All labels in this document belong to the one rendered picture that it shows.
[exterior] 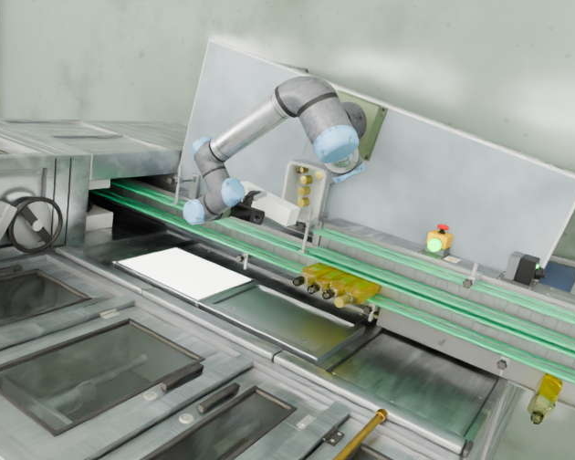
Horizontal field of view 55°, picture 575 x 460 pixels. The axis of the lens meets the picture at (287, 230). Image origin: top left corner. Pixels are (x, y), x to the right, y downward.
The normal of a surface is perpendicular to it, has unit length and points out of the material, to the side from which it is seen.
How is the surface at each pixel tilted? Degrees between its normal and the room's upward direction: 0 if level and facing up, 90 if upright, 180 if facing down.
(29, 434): 90
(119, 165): 90
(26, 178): 90
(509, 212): 0
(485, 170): 0
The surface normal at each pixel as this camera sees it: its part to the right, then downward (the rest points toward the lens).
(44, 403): 0.18, -0.94
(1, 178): 0.83, 0.29
